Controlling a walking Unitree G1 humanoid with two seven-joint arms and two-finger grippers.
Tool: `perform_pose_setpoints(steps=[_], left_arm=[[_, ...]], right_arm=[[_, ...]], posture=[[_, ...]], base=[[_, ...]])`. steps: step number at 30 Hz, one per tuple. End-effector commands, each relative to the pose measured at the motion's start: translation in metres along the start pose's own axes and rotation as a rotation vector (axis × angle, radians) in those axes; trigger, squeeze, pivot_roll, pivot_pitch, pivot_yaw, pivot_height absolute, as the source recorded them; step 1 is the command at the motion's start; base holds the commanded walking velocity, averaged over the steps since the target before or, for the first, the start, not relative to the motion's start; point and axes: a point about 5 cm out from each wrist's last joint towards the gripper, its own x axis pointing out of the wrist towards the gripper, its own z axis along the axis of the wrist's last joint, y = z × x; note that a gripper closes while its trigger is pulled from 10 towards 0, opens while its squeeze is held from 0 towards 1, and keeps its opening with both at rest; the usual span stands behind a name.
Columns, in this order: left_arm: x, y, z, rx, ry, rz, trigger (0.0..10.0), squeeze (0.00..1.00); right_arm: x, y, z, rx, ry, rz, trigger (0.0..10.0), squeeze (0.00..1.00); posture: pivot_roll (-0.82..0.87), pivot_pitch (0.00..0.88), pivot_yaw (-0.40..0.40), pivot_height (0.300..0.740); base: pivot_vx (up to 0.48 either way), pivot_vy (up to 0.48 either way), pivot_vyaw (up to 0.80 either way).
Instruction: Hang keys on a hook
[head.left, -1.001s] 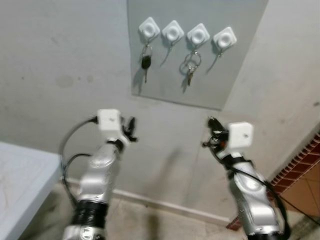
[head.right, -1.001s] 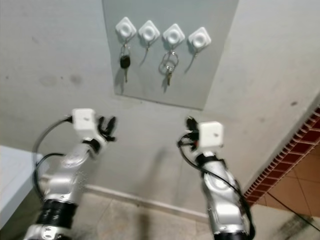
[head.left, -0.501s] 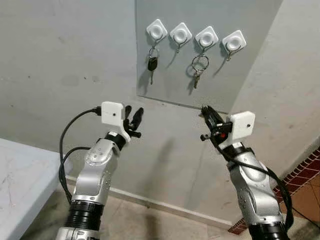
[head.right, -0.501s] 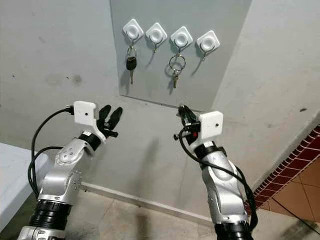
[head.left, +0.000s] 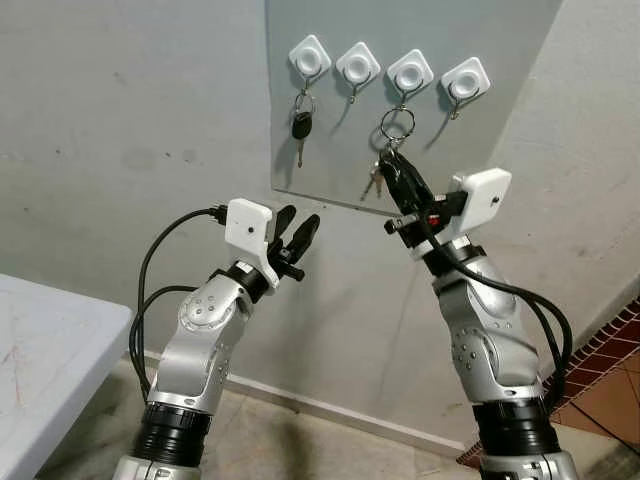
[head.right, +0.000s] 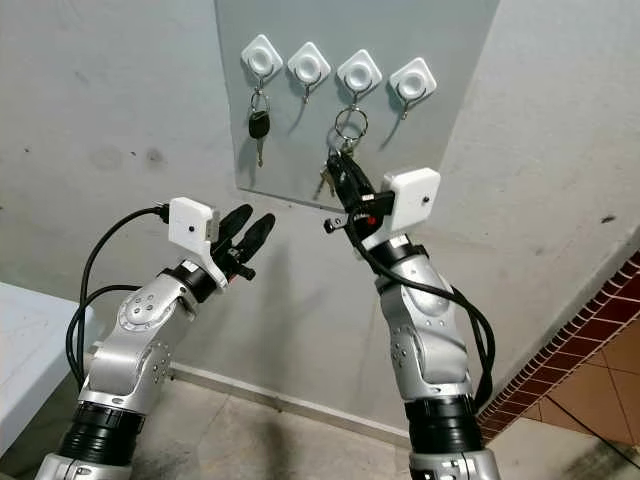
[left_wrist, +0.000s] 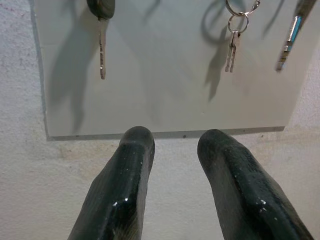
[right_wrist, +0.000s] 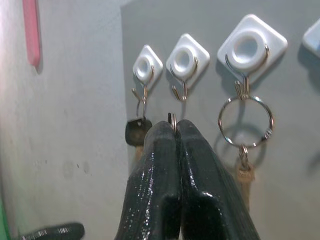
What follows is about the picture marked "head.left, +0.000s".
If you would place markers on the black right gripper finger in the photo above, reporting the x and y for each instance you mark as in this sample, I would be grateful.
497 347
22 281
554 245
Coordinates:
415 180
402 192

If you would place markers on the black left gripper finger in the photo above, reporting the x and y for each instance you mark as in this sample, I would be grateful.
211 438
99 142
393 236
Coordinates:
305 238
284 226

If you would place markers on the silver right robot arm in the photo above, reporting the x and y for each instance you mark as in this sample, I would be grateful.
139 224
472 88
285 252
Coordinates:
490 340

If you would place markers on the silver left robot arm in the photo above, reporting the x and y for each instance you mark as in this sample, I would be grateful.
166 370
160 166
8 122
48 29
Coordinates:
205 330

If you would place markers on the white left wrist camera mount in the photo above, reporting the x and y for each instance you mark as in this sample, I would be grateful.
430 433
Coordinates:
248 222

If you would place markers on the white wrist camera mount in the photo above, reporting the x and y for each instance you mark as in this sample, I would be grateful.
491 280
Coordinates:
248 222
485 198

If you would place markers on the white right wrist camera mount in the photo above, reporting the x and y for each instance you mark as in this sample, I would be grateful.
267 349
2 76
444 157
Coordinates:
485 198

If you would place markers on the white square wall hook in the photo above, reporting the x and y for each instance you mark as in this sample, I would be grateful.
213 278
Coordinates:
410 72
310 60
466 80
357 65

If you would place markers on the grey wall board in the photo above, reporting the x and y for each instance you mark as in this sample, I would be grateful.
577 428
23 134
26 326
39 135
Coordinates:
500 30

